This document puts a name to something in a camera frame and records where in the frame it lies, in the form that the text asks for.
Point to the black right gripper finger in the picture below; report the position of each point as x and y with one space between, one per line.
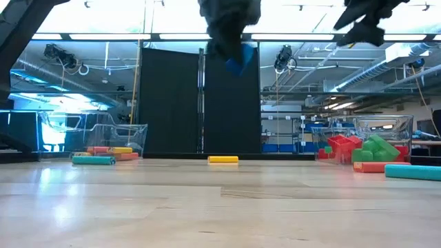
353 15
368 34

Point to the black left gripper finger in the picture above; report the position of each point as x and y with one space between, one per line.
227 48

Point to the blue toy block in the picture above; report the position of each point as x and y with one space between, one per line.
243 67

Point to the clear plastic bin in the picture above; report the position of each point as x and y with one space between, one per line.
396 127
134 137

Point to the yellow long bar block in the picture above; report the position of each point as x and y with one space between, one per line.
223 159
120 150
81 154

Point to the green toy block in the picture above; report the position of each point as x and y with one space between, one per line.
328 149
380 146
361 156

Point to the teal long bar block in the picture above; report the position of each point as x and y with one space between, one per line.
413 172
93 160

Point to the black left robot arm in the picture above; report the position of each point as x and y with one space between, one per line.
20 34

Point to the black room divider panel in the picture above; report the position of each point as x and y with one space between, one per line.
169 103
232 113

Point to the black hanging ceiling camera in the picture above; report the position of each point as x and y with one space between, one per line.
282 58
60 55

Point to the black overhead frame beam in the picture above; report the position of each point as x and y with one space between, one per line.
103 36

